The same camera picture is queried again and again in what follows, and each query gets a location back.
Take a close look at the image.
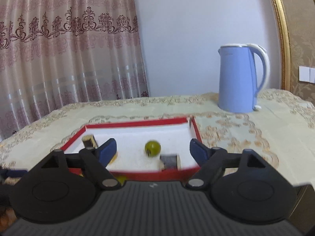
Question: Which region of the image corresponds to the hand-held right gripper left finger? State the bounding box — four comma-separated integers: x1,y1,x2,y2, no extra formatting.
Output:
41,138,122,190

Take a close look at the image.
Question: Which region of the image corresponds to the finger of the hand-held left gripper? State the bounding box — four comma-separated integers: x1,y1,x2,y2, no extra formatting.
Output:
0,168,29,185

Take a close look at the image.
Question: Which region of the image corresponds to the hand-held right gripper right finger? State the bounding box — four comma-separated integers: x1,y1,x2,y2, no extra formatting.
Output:
186,138,267,190

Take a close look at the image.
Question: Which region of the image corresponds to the large wooden log piece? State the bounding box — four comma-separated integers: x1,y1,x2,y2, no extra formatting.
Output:
82,135,98,148

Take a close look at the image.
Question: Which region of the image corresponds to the small grey wooden log piece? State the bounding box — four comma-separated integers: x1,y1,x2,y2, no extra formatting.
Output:
159,154,182,171

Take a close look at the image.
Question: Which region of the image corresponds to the red shallow box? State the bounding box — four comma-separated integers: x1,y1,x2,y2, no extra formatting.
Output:
60,117,203,181

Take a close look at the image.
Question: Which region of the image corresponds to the green tomato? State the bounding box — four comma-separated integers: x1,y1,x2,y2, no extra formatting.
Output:
144,140,161,157

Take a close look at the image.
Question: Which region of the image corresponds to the blue electric kettle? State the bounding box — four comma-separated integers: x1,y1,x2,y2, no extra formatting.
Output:
218,43,270,114

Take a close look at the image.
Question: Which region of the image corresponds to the pink patterned curtain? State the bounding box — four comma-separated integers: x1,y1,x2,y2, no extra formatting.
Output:
0,0,150,140

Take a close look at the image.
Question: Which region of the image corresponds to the white wall switch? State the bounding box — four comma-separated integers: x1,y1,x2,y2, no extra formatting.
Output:
299,66,315,83

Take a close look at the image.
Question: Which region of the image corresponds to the gold framed wall panel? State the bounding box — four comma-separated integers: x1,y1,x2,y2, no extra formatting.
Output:
264,0,315,104

